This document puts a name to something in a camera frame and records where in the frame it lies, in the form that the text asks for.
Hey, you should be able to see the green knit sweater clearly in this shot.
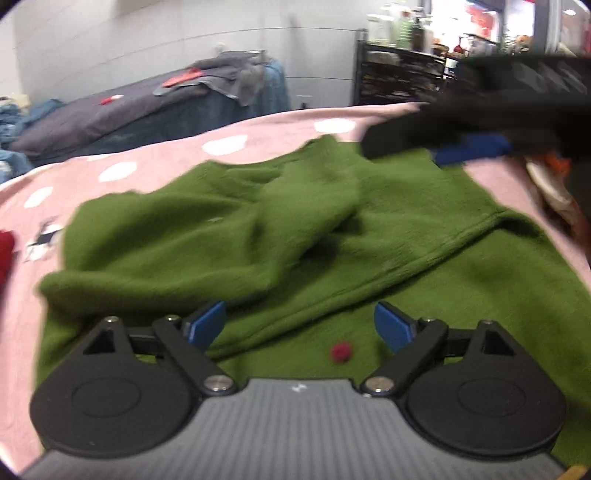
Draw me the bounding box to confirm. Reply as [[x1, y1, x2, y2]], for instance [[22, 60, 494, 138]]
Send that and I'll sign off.
[[34, 134, 591, 467]]

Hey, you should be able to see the dark grey bed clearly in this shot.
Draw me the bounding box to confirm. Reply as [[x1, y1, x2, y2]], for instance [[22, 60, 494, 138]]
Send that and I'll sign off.
[[9, 60, 289, 160]]

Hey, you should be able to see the red knit cardigan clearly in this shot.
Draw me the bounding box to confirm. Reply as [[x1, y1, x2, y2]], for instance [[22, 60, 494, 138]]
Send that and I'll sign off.
[[0, 231, 17, 287]]

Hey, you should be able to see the black metal rack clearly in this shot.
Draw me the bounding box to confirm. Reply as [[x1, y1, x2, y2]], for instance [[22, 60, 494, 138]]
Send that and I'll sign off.
[[353, 28, 458, 107]]

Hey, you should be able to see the pink polka dot blanket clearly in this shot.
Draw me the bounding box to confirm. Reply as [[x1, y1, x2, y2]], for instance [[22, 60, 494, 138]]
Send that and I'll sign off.
[[0, 102, 591, 476]]

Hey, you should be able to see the orange white cloth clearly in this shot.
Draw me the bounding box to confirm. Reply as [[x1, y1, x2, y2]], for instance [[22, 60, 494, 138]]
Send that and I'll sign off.
[[525, 154, 580, 234]]

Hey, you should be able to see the grey towel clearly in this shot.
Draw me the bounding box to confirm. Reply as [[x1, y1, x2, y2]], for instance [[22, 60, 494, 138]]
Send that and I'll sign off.
[[154, 51, 269, 107]]

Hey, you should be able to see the green plastic bottle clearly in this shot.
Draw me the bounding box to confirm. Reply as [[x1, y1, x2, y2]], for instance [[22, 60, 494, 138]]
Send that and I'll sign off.
[[397, 11, 413, 49]]

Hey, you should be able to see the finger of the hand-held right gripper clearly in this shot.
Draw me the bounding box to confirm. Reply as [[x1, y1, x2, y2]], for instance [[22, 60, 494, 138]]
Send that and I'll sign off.
[[361, 105, 561, 168]]

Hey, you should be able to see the red cloth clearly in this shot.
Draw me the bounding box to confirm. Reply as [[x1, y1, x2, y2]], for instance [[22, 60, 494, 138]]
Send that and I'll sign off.
[[164, 68, 204, 88]]

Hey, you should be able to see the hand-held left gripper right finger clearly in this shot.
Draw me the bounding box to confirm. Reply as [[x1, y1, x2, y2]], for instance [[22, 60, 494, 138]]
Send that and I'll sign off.
[[360, 301, 515, 398]]

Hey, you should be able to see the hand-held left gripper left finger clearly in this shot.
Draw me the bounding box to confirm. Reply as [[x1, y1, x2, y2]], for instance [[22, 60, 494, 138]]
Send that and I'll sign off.
[[83, 301, 238, 398]]

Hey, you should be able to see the blue clothes pile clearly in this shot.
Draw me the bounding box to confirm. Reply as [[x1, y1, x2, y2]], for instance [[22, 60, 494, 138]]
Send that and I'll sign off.
[[0, 95, 65, 139]]

